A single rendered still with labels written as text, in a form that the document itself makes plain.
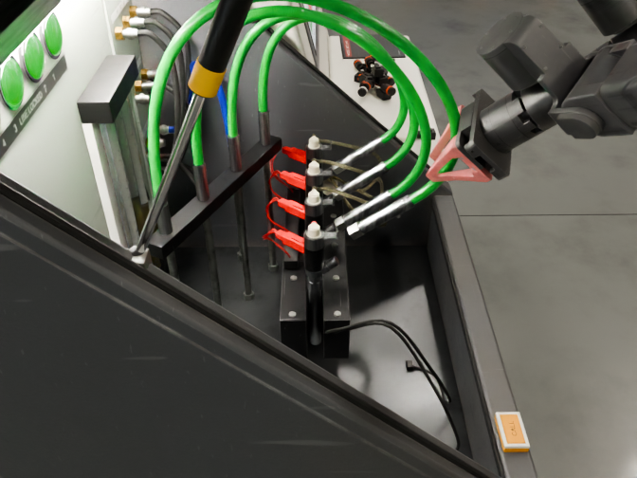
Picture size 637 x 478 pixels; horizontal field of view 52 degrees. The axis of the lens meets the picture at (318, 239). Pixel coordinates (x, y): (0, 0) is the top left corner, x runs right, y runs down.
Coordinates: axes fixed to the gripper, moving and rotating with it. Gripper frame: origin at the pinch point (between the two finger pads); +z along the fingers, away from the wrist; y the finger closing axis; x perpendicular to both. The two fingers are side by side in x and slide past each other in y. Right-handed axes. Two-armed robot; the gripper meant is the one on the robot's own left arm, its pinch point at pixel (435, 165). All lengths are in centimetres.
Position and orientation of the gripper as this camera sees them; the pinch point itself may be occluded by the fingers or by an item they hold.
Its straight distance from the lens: 84.3
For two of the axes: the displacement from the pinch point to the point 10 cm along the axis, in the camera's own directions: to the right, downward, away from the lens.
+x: 7.4, 5.5, 3.8
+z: -6.3, 3.7, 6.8
